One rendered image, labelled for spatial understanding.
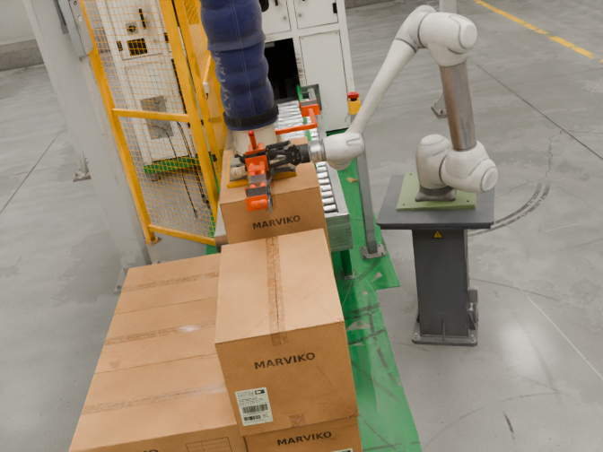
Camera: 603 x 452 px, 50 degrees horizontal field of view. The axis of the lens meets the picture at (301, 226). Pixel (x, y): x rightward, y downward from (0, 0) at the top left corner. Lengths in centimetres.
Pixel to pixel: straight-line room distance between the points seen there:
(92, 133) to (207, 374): 188
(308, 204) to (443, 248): 78
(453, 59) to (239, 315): 123
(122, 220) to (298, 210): 180
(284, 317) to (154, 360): 82
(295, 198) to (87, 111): 172
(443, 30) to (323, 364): 126
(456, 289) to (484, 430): 67
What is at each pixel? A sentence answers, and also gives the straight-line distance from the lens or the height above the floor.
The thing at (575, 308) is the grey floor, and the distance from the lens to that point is 358.
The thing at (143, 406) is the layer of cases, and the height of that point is 54.
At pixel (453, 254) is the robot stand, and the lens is 305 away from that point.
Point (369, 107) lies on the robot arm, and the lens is 261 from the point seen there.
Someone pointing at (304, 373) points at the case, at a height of 77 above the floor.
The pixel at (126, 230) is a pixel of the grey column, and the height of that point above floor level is 38.
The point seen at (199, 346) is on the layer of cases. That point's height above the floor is 54.
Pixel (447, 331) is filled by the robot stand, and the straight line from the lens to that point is 332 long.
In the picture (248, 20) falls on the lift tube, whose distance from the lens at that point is 253.
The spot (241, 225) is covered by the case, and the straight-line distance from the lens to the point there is 256.
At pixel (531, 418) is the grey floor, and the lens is 298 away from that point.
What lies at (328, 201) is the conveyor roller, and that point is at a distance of 357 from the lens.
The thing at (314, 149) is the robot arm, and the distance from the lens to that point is 245.
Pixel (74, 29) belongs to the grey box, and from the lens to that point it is 374.
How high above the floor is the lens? 213
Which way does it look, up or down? 28 degrees down
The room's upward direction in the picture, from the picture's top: 10 degrees counter-clockwise
